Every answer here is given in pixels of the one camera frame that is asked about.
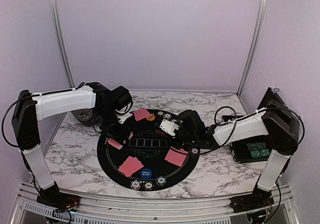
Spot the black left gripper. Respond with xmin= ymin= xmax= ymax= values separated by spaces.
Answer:
xmin=96 ymin=106 xmax=131 ymax=147

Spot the red playing card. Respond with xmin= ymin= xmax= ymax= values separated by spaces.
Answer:
xmin=145 ymin=114 xmax=156 ymax=122
xmin=164 ymin=148 xmax=188 ymax=167
xmin=164 ymin=152 xmax=187 ymax=167
xmin=118 ymin=156 xmax=144 ymax=177
xmin=133 ymin=108 xmax=150 ymax=122
xmin=118 ymin=156 xmax=139 ymax=173

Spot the red playing card deck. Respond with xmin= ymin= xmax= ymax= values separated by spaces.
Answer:
xmin=107 ymin=138 xmax=123 ymax=150

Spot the blue small blind button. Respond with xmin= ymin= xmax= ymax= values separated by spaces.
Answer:
xmin=140 ymin=168 xmax=153 ymax=180

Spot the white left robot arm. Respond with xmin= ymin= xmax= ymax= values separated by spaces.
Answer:
xmin=11 ymin=82 xmax=133 ymax=207

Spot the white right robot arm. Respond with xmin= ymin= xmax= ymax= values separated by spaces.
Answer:
xmin=159 ymin=105 xmax=306 ymax=208

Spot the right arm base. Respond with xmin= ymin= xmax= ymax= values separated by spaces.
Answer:
xmin=229 ymin=190 xmax=275 ymax=223

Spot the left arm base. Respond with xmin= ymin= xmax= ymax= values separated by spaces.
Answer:
xmin=36 ymin=182 xmax=80 ymax=212

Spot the black floral patterned pouch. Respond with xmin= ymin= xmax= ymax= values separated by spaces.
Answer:
xmin=71 ymin=109 xmax=97 ymax=127

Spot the round black poker mat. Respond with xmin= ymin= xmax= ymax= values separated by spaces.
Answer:
xmin=97 ymin=109 xmax=199 ymax=192

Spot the black poker chip case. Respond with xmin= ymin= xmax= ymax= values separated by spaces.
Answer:
xmin=230 ymin=87 xmax=301 ymax=164

